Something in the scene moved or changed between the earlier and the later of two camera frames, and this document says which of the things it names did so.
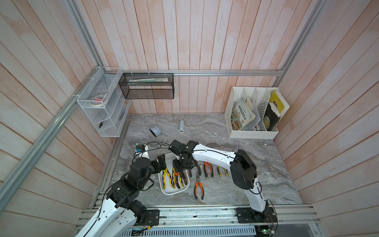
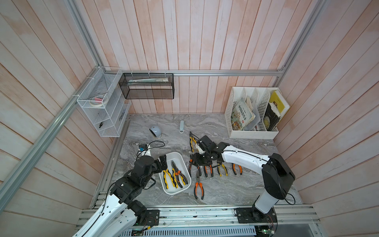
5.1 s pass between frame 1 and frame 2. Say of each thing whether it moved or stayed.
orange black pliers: stayed
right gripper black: moved
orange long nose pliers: stayed
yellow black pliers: stayed
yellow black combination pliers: moved
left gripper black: stayed
